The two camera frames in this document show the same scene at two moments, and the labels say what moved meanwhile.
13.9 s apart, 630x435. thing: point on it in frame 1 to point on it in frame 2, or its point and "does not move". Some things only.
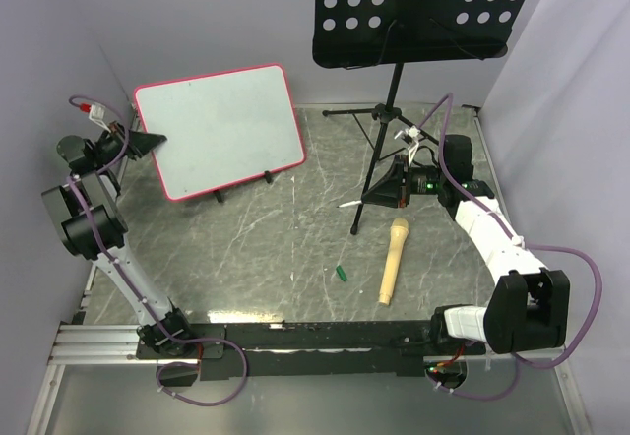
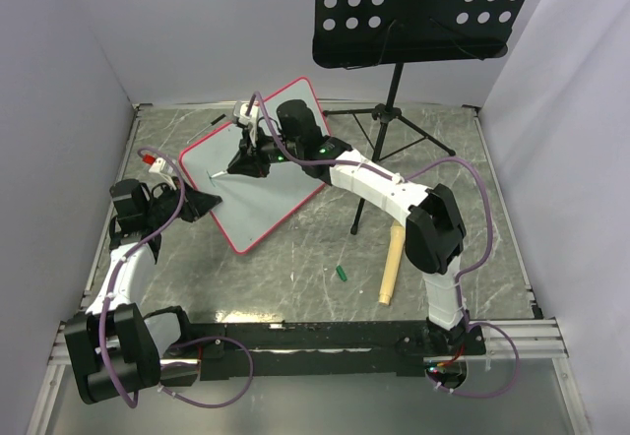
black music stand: x=396 y=14 does not move
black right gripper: x=389 y=191 to x=248 y=161
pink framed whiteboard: x=222 y=129 to x=251 y=209
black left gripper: x=139 y=144 to x=196 y=204
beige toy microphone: x=398 y=232 does not move
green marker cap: x=342 y=273 does not move
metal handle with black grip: x=219 y=195 to x=211 y=124
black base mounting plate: x=308 y=349 does not move
